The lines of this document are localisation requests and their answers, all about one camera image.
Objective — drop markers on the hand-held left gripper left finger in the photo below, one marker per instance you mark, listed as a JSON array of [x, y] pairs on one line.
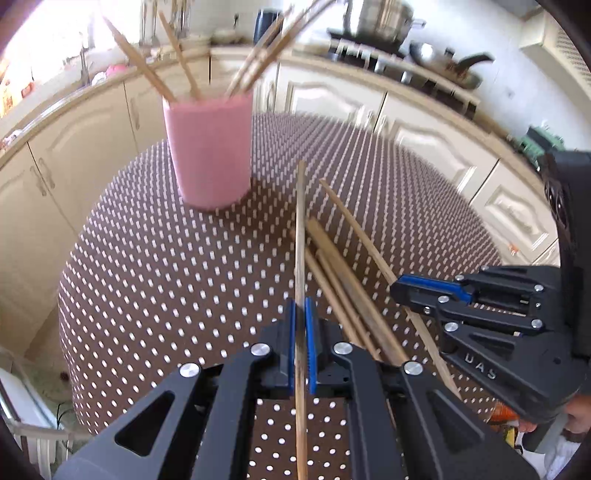
[[291, 346]]

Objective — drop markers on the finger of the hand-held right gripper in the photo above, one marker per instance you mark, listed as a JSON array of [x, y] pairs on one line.
[[434, 287], [418, 300]]

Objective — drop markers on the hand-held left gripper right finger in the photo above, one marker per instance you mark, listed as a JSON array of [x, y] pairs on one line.
[[310, 350]]

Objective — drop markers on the pink cup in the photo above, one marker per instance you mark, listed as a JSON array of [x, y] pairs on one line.
[[210, 152]]

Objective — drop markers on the bunch of wooden chopsticks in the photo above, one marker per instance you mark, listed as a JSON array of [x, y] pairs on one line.
[[141, 62]]

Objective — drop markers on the person's right hand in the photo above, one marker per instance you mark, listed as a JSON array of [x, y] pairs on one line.
[[581, 415]]

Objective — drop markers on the brown polka-dot tablecloth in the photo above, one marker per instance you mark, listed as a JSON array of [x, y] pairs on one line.
[[161, 277]]

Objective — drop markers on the green electric cooker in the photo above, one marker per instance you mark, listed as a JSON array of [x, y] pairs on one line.
[[538, 143]]

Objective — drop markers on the black gas stove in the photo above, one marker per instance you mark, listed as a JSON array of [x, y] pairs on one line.
[[364, 57]]

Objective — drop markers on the steel steamer pot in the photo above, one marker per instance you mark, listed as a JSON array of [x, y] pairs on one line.
[[383, 18]]

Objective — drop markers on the dark blue kettle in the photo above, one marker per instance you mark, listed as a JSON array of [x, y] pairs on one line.
[[268, 22]]

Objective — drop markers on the red bowl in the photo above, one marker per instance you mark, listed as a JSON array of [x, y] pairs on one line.
[[114, 70]]

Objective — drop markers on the steel sink faucet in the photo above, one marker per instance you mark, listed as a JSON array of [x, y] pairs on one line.
[[84, 64]]

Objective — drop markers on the wide lattice wall cabinet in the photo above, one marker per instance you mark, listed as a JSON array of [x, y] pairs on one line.
[[570, 50]]

